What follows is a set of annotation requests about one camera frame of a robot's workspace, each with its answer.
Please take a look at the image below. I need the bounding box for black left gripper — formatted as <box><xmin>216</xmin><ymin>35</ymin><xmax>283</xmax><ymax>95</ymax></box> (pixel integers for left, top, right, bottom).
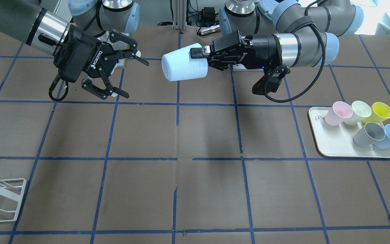
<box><xmin>190</xmin><ymin>31</ymin><xmax>281</xmax><ymax>70</ymax></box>

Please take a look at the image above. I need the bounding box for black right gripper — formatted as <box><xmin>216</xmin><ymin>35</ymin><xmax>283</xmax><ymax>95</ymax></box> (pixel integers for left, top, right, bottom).
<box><xmin>53</xmin><ymin>24</ymin><xmax>149</xmax><ymax>99</ymax></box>

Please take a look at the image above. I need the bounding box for light blue plastic cup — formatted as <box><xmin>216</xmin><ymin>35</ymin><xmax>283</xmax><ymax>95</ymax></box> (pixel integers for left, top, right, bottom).
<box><xmin>161</xmin><ymin>43</ymin><xmax>208</xmax><ymax>81</ymax></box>

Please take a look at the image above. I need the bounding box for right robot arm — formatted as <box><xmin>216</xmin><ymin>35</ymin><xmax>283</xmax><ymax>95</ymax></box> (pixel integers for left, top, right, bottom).
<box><xmin>0</xmin><ymin>0</ymin><xmax>149</xmax><ymax>101</ymax></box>

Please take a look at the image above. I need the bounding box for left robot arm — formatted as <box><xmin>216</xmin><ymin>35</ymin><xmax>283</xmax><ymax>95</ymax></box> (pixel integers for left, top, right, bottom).
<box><xmin>189</xmin><ymin>0</ymin><xmax>364</xmax><ymax>70</ymax></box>

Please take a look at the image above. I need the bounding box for pink plastic cup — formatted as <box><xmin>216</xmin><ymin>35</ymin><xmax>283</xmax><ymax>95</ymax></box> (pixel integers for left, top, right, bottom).
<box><xmin>324</xmin><ymin>101</ymin><xmax>353</xmax><ymax>126</ymax></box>

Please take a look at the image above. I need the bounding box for pale green plastic cup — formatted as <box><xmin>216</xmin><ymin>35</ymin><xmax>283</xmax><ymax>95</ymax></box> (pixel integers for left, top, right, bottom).
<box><xmin>344</xmin><ymin>100</ymin><xmax>372</xmax><ymax>125</ymax></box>

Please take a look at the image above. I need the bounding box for grey plastic cup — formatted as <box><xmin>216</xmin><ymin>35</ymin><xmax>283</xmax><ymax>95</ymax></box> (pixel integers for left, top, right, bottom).
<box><xmin>352</xmin><ymin>122</ymin><xmax>386</xmax><ymax>148</ymax></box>

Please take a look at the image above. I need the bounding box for yellow plastic cup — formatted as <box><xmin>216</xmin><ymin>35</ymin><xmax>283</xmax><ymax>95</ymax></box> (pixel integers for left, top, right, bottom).
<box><xmin>362</xmin><ymin>102</ymin><xmax>390</xmax><ymax>124</ymax></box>

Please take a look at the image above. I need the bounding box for cream serving tray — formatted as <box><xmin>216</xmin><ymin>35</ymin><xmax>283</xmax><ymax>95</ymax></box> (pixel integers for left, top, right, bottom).
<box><xmin>308</xmin><ymin>107</ymin><xmax>390</xmax><ymax>159</ymax></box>

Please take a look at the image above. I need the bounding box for aluminium frame post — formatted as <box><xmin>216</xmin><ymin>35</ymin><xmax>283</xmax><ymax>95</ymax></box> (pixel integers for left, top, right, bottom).
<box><xmin>171</xmin><ymin>0</ymin><xmax>188</xmax><ymax>32</ymax></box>

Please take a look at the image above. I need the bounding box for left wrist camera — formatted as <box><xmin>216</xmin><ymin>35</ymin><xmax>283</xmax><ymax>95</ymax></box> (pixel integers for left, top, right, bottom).
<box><xmin>251</xmin><ymin>66</ymin><xmax>290</xmax><ymax>95</ymax></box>

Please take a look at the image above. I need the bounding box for white wire cup rack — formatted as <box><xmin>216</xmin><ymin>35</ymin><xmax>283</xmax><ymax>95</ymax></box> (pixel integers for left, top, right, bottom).
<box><xmin>0</xmin><ymin>159</ymin><xmax>27</xmax><ymax>223</ymax></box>

